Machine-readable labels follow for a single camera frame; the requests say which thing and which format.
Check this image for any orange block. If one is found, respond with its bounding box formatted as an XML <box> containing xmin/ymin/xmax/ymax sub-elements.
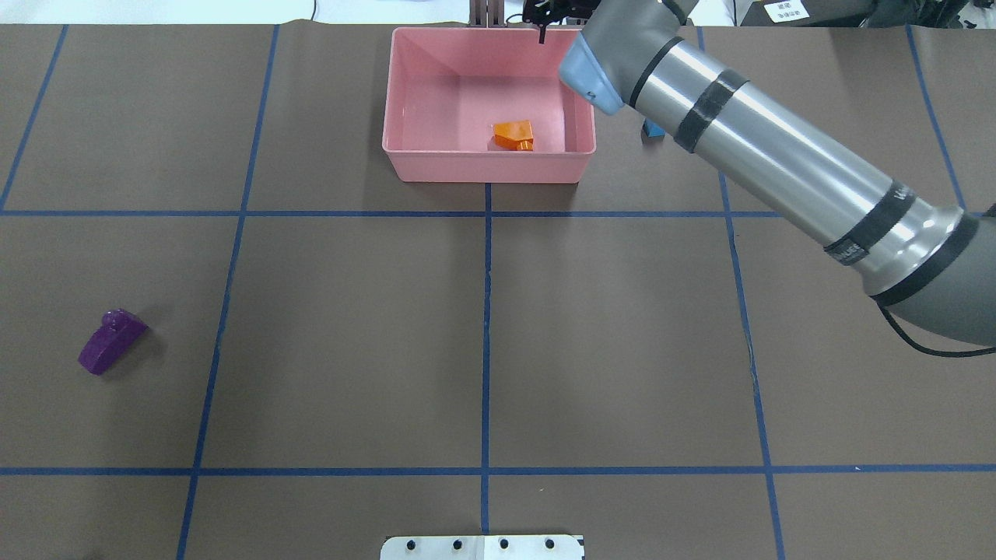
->
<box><xmin>493</xmin><ymin>120</ymin><xmax>535</xmax><ymax>152</ymax></box>

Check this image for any small blue block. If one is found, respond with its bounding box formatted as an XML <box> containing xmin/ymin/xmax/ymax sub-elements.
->
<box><xmin>641</xmin><ymin>118</ymin><xmax>666</xmax><ymax>142</ymax></box>

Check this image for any purple block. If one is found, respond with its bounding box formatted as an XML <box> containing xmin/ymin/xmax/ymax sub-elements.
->
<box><xmin>78</xmin><ymin>308</ymin><xmax>149</xmax><ymax>376</ymax></box>

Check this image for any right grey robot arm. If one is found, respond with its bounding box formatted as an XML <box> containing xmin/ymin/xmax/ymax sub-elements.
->
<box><xmin>559</xmin><ymin>1</ymin><xmax>995</xmax><ymax>357</ymax></box>

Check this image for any pink plastic box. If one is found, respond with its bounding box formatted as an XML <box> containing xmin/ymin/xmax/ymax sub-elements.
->
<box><xmin>381</xmin><ymin>27</ymin><xmax>595</xmax><ymax>184</ymax></box>

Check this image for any brown paper table mat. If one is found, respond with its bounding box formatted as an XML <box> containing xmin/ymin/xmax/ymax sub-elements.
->
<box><xmin>2</xmin><ymin>22</ymin><xmax>994</xmax><ymax>559</ymax></box>

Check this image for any aluminium frame post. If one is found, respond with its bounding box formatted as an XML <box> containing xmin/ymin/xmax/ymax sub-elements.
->
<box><xmin>467</xmin><ymin>0</ymin><xmax>507</xmax><ymax>28</ymax></box>

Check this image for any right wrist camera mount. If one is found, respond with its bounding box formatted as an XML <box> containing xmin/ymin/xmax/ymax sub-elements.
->
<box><xmin>520</xmin><ymin>0</ymin><xmax>601</xmax><ymax>44</ymax></box>

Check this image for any white camera mast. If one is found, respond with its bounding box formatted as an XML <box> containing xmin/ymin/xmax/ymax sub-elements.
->
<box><xmin>378</xmin><ymin>534</ymin><xmax>586</xmax><ymax>559</ymax></box>

